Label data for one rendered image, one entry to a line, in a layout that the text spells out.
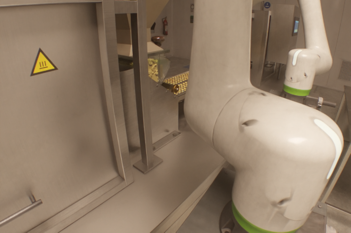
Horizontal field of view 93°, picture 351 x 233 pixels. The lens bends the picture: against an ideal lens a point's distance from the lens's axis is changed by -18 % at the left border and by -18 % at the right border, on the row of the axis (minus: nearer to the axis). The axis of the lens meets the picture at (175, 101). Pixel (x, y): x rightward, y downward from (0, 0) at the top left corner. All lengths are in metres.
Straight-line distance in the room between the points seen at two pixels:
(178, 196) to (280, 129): 0.43
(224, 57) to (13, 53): 0.36
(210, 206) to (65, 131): 0.35
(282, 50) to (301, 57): 0.62
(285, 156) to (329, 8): 4.75
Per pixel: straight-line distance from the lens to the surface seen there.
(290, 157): 0.24
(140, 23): 0.53
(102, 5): 0.45
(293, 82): 0.93
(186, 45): 6.22
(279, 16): 1.52
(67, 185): 0.57
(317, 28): 1.09
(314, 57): 0.93
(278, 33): 1.52
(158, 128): 0.79
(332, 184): 1.57
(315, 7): 1.11
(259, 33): 1.49
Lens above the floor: 1.27
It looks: 24 degrees down
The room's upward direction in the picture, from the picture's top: straight up
